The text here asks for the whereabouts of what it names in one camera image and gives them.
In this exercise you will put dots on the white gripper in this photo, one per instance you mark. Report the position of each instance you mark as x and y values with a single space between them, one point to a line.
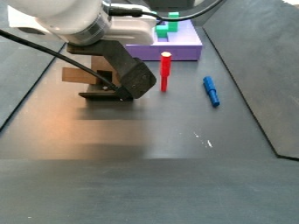
84 27

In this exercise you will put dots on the brown T-shaped block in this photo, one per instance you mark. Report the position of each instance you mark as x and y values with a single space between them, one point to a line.
100 66

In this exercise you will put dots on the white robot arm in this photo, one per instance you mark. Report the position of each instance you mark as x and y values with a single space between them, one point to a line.
53 7

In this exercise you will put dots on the green U-shaped block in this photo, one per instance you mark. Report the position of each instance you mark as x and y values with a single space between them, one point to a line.
164 28

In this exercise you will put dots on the red hexagonal peg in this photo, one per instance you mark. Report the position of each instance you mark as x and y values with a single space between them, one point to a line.
164 69

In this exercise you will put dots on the purple base block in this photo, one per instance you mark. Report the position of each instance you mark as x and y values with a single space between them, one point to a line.
182 44

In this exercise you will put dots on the blue stepped peg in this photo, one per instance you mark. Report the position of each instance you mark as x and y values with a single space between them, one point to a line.
211 91

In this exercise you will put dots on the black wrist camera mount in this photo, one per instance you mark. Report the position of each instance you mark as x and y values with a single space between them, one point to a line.
136 77

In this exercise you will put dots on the black angle bracket fixture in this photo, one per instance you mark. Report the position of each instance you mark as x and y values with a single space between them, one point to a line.
100 91

